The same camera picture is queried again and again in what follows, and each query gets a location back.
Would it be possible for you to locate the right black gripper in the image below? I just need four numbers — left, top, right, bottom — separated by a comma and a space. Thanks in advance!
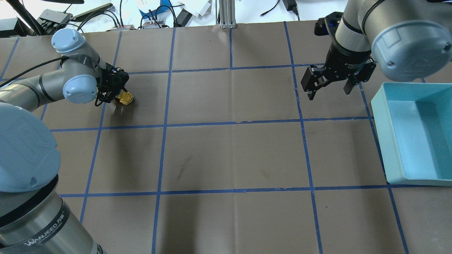
301, 42, 376, 100

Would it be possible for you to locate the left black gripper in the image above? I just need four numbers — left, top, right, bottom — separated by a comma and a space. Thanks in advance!
95, 64, 129, 106

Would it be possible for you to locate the yellow beetle toy car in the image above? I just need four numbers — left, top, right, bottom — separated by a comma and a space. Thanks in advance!
115, 90, 134, 105

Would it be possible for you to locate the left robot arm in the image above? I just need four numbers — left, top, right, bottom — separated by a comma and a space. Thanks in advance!
0, 28, 133, 254

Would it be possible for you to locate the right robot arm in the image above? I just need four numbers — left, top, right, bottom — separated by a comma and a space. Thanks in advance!
301, 0, 452, 100

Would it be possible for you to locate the black power adapter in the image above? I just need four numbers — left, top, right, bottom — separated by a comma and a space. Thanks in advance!
282, 0, 298, 13

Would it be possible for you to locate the light blue plastic bin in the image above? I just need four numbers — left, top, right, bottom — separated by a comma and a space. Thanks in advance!
371, 82, 452, 187

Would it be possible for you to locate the brown paper table cover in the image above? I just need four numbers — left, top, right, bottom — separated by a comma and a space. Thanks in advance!
0, 20, 452, 254

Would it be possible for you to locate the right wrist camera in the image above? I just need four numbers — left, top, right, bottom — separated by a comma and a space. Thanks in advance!
314, 12, 343, 36

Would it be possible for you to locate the black cable bundle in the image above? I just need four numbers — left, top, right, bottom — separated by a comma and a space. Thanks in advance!
71, 0, 184, 30

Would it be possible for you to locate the aluminium frame post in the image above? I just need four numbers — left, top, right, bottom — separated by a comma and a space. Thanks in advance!
216, 0, 237, 29

